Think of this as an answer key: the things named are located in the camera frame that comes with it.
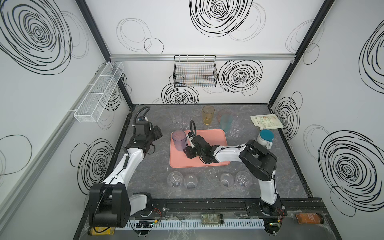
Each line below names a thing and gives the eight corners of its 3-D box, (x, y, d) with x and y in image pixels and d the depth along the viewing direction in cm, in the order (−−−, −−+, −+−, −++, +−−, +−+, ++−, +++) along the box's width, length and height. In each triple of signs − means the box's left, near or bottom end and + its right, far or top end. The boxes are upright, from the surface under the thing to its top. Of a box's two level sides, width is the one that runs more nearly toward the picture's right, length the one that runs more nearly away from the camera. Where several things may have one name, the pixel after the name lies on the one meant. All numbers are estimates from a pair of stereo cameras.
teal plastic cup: (221, 132, 105) (223, 125, 99) (219, 122, 111) (221, 115, 105) (231, 132, 105) (234, 125, 99) (229, 122, 111) (231, 115, 105)
